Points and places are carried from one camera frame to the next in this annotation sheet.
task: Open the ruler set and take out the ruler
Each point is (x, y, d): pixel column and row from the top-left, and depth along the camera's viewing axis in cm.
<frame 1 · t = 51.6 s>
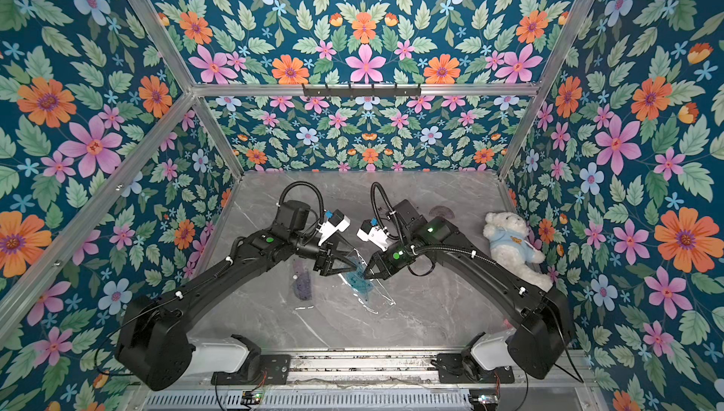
left hand: (355, 260, 70), fingers open
right hand: (370, 267, 71), fingers closed
teal ruler set pouch: (369, 291, 70), point 19 cm above the table

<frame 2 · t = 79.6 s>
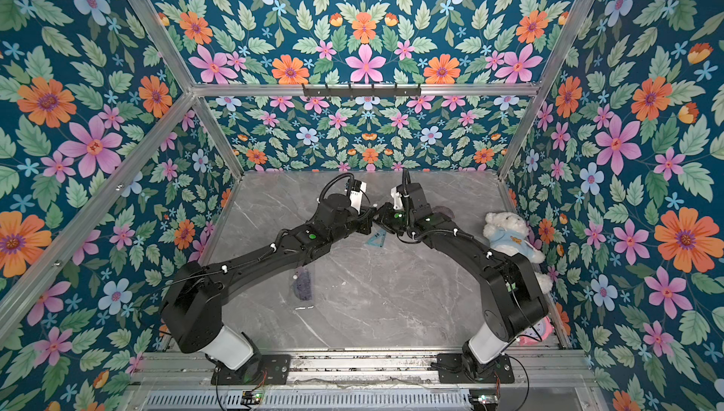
left hand: (379, 208, 80), fingers closed
right hand: (376, 211, 85), fingers open
teal triangle ruler: (378, 238, 102), on the table
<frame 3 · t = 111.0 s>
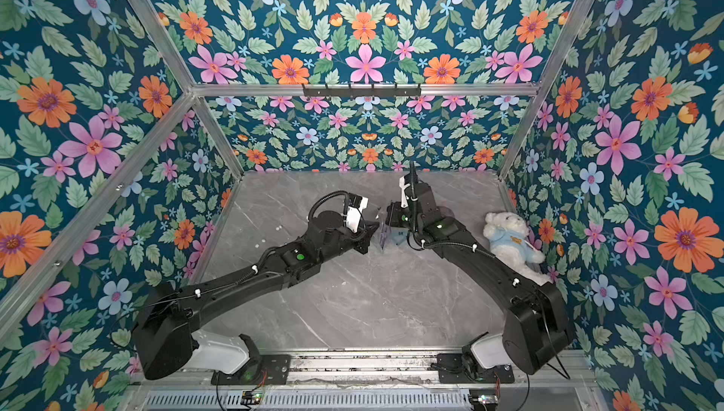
left hand: (381, 223, 75), fingers closed
right hand: (393, 202, 82), fingers closed
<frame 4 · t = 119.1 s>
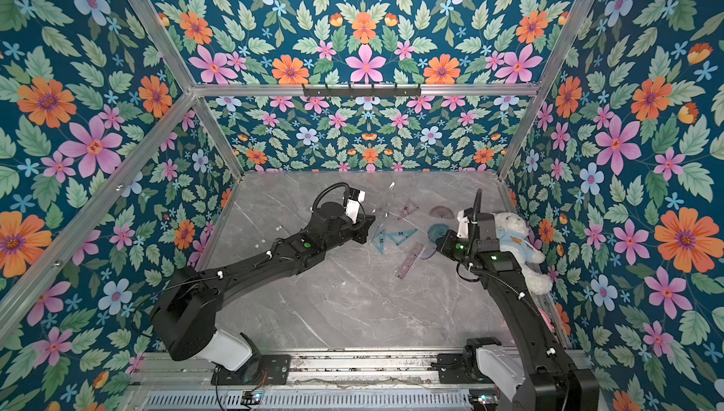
left hand: (377, 216, 80), fingers closed
right hand: (441, 235, 80), fingers closed
long teal triangle ruler: (399, 237, 103), on the table
purple triangle ruler: (409, 207, 111), on the table
purple protractor ruler: (441, 211, 110), on the table
